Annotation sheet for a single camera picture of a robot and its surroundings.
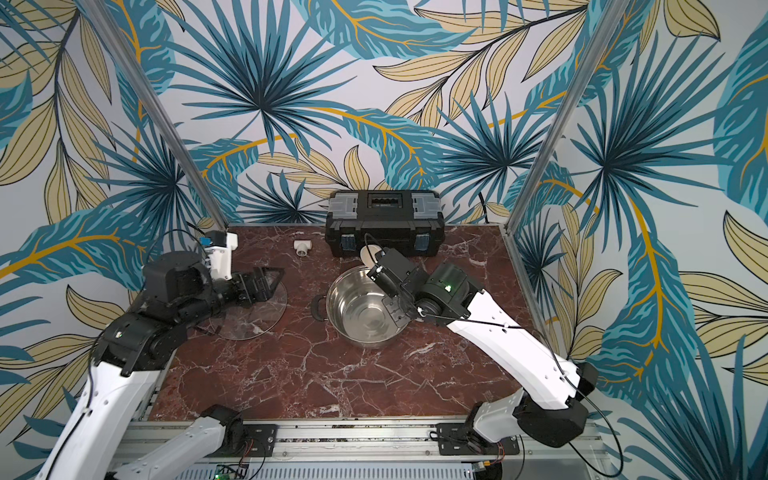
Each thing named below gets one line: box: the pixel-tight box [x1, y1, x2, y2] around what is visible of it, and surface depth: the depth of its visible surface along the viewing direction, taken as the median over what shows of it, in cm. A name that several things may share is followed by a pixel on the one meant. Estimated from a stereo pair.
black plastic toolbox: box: [325, 189, 446, 257], surface depth 102 cm
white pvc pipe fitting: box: [293, 240, 313, 257], surface depth 112 cm
